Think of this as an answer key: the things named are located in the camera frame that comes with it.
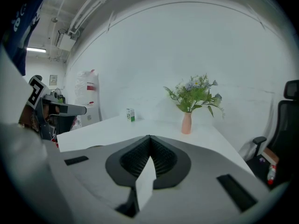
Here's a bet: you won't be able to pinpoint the white cardboard box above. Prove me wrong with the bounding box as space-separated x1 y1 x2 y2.
78 105 103 128

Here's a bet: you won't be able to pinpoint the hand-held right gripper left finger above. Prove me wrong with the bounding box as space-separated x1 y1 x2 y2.
46 135 150 224

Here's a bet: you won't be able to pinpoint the white ceiling pipes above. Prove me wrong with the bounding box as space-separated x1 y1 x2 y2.
67 0 113 36

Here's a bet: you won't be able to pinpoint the black mesh office chair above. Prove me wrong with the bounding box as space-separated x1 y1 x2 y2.
242 79 299 191

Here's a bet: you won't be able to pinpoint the clear bag of plastic bottles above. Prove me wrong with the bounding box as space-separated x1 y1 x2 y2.
74 69 100 107

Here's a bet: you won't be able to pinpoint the pink vase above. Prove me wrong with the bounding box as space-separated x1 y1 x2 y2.
181 112 193 135

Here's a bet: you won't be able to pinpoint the plastic bottle with red label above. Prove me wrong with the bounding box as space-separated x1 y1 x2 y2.
267 164 278 186

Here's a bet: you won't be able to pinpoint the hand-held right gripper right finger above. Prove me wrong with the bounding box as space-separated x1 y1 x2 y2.
140 135 271 224

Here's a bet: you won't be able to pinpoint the navy blue shirt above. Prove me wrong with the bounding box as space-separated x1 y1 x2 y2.
1 0 47 77

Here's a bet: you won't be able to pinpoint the ceiling light panel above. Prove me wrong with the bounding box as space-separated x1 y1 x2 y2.
26 47 47 54

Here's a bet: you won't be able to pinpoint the white ceiling air unit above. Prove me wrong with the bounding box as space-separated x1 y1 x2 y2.
55 29 78 52

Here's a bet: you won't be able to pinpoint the brown book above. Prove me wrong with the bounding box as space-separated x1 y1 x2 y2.
263 147 280 164

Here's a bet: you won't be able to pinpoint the white and purple flower bouquet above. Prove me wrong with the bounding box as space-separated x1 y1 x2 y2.
163 73 226 119

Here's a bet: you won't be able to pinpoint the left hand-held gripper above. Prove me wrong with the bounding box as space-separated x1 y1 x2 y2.
25 75 87 140

